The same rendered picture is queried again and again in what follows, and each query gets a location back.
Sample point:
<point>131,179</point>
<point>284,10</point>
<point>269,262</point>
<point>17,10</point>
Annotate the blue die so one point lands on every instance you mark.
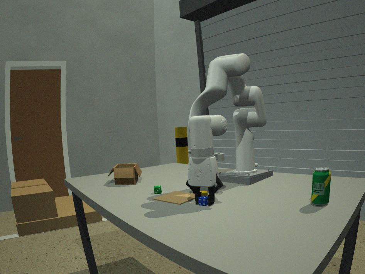
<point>203,200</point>

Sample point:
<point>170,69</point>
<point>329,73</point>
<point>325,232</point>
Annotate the brown cardboard box with flaps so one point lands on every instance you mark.
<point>126,176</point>

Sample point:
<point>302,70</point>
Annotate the tan square mat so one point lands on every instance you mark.
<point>176,197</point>

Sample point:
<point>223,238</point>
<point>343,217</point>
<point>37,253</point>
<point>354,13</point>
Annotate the green drink can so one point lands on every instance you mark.
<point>321,186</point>

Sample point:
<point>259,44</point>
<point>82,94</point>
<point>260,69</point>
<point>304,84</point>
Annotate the green die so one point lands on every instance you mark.
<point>157,190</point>

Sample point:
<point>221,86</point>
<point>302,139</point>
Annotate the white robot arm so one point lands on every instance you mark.
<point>223,71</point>

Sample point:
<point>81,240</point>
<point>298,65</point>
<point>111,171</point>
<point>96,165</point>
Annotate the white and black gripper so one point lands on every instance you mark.
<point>203,172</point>

